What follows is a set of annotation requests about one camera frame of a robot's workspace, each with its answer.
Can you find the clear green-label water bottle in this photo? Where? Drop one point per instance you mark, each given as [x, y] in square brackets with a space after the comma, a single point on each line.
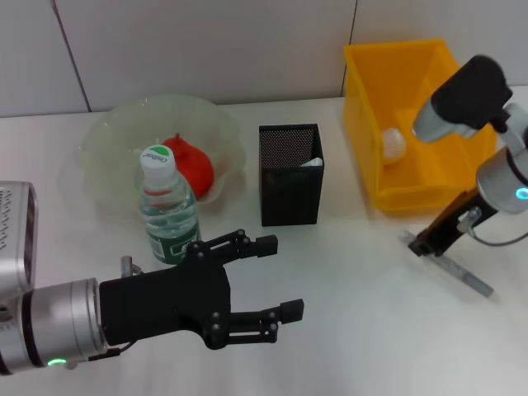
[169, 206]

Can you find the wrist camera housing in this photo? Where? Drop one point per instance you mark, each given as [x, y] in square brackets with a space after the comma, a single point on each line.
[466, 99]
[14, 235]

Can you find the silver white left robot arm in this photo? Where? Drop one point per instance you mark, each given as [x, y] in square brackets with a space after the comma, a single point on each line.
[53, 326]

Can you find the pale green glass fruit plate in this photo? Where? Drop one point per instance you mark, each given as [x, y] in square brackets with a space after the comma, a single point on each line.
[111, 136]

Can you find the mint green utility knife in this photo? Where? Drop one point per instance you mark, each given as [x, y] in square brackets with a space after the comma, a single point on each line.
[314, 162]

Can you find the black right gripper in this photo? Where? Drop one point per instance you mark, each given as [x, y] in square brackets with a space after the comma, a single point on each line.
[458, 224]

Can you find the left wrist camera housing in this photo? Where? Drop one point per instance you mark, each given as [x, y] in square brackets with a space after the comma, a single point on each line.
[14, 235]

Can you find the grey marker pen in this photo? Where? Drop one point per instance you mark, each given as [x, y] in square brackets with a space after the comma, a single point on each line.
[462, 273]

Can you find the right wrist camera housing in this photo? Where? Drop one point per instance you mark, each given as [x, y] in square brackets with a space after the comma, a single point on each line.
[466, 99]

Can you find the black mesh pen holder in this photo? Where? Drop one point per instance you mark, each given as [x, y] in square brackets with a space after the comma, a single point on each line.
[288, 198]

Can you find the white paper ball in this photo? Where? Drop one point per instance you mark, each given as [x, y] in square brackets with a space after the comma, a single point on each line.
[394, 144]

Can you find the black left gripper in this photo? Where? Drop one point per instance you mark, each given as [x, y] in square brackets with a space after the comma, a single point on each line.
[165, 305]

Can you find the yellow plastic bin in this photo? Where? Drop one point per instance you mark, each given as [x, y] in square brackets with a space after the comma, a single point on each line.
[371, 103]

